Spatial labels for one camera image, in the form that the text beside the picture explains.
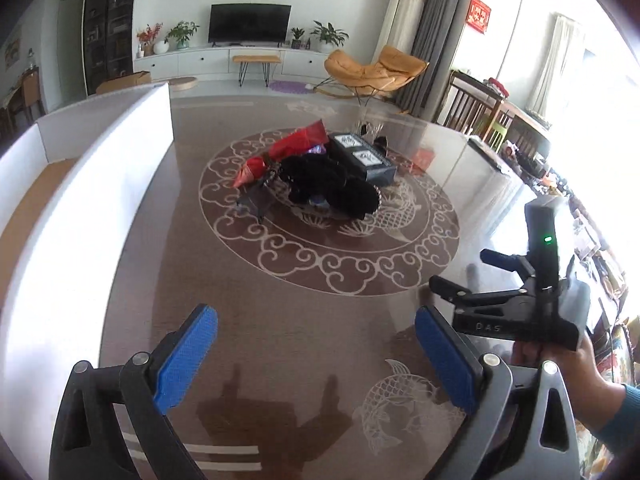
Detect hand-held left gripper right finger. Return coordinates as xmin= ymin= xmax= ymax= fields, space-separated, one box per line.
xmin=415 ymin=305 xmax=581 ymax=480

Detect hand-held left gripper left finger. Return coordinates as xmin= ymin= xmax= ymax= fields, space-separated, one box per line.
xmin=49 ymin=304 xmax=219 ymax=480

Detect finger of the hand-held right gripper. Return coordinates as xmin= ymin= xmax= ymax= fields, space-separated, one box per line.
xmin=429 ymin=275 xmax=538 ymax=313
xmin=480 ymin=248 xmax=537 ymax=278

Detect white storage box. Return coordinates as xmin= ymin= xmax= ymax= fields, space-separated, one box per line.
xmin=0 ymin=82 xmax=174 ymax=466

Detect red snack packet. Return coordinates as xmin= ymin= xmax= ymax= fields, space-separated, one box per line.
xmin=234 ymin=120 xmax=329 ymax=189

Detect person's right forearm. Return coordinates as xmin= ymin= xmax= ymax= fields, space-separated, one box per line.
xmin=592 ymin=382 xmax=640 ymax=457

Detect dark patterned desktop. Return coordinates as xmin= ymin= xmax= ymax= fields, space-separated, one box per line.
xmin=95 ymin=92 xmax=626 ymax=480

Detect person's right hand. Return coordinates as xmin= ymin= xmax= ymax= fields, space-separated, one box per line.
xmin=510 ymin=332 xmax=626 ymax=431

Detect black velvet scrunchie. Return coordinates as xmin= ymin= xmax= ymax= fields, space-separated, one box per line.
xmin=281 ymin=154 xmax=361 ymax=195
xmin=324 ymin=181 xmax=382 ymax=221

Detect black box with white labels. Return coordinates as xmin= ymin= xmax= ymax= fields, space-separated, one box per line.
xmin=327 ymin=132 xmax=397 ymax=184

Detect wooden chair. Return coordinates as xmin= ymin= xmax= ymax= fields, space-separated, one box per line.
xmin=437 ymin=70 xmax=507 ymax=137

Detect white sheer curtain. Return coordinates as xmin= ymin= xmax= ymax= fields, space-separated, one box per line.
xmin=525 ymin=14 xmax=587 ymax=117

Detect orange lounge chair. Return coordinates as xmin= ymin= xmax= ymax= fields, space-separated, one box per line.
xmin=312 ymin=44 xmax=430 ymax=107

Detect grey curtain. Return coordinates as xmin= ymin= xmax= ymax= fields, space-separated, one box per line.
xmin=399 ymin=0 xmax=482 ymax=112

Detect purple floor mat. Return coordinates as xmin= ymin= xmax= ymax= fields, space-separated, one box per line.
xmin=269 ymin=80 xmax=314 ymax=94

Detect covered standing air conditioner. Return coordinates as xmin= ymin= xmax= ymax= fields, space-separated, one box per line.
xmin=372 ymin=0 xmax=430 ymax=62

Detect large leafy potted plant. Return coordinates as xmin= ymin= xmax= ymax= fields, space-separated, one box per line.
xmin=310 ymin=20 xmax=350 ymax=54

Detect cardboard box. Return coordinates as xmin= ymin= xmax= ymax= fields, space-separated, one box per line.
xmin=95 ymin=71 xmax=152 ymax=95

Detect wooden bench with metal legs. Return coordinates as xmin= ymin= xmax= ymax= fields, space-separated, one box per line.
xmin=232 ymin=54 xmax=281 ymax=87

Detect white television cabinet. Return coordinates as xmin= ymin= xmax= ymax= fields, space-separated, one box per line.
xmin=132 ymin=42 xmax=342 ymax=82

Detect wooden desk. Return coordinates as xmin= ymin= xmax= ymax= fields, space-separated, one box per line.
xmin=0 ymin=67 xmax=47 ymax=132

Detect red flowers in vase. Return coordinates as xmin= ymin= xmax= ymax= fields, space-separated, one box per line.
xmin=136 ymin=22 xmax=164 ymax=57

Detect green potted plant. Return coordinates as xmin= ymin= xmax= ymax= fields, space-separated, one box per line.
xmin=165 ymin=20 xmax=200 ymax=51

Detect black television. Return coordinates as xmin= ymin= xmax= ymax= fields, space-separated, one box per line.
xmin=208 ymin=3 xmax=293 ymax=47

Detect dark display shelf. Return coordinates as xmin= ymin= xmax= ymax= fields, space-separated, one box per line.
xmin=82 ymin=0 xmax=139 ymax=97

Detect red wall decoration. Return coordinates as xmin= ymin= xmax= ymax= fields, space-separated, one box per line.
xmin=467 ymin=0 xmax=494 ymax=35

